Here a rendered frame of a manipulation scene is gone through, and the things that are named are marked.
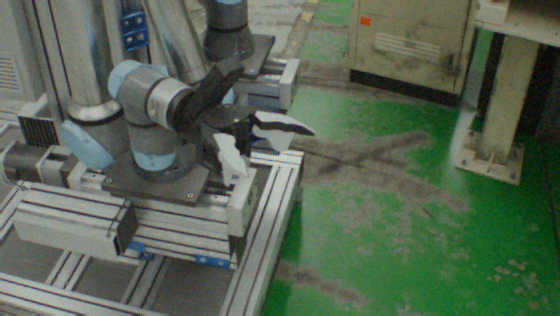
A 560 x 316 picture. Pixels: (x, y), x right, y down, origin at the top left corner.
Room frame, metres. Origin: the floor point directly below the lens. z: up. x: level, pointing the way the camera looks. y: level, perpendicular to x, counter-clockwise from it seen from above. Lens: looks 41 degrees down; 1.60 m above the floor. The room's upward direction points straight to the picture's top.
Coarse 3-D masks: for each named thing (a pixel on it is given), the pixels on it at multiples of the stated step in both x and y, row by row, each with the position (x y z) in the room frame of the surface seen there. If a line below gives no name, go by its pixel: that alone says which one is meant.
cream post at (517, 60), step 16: (512, 48) 1.82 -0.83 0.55; (528, 48) 1.80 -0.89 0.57; (512, 64) 1.82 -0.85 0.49; (528, 64) 1.79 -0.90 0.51; (496, 80) 1.83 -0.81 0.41; (512, 80) 1.81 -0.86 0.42; (528, 80) 1.79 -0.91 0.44; (496, 96) 1.83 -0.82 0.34; (512, 96) 1.80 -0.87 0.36; (496, 112) 1.82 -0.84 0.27; (512, 112) 1.80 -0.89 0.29; (496, 128) 1.82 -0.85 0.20; (512, 128) 1.79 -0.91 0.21; (480, 144) 1.83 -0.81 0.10; (496, 144) 1.81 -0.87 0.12; (496, 160) 1.80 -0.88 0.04
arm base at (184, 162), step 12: (192, 144) 1.02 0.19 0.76; (132, 156) 1.00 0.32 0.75; (180, 156) 0.97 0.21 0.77; (192, 156) 1.00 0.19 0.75; (144, 168) 0.96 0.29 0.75; (168, 168) 0.95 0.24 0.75; (180, 168) 0.96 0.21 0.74; (192, 168) 0.99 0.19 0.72; (156, 180) 0.94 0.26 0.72; (168, 180) 0.95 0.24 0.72
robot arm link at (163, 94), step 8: (168, 80) 0.79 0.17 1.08; (176, 80) 0.80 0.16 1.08; (160, 88) 0.77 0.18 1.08; (168, 88) 0.77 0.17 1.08; (176, 88) 0.77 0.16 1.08; (184, 88) 0.77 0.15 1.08; (192, 88) 0.79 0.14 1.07; (152, 96) 0.76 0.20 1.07; (160, 96) 0.76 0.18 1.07; (168, 96) 0.75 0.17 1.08; (152, 104) 0.76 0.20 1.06; (160, 104) 0.75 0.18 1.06; (168, 104) 0.74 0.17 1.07; (152, 112) 0.74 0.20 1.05; (160, 112) 0.74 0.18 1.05; (160, 120) 0.74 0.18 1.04; (168, 128) 0.74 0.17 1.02
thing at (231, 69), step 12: (228, 60) 0.72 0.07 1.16; (216, 72) 0.71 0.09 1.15; (228, 72) 0.70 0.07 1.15; (240, 72) 0.72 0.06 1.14; (204, 84) 0.72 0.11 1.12; (216, 84) 0.70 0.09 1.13; (228, 84) 0.71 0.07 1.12; (192, 96) 0.73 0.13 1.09; (204, 96) 0.71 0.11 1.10; (216, 96) 0.72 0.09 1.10; (192, 108) 0.72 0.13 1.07; (204, 108) 0.72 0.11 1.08
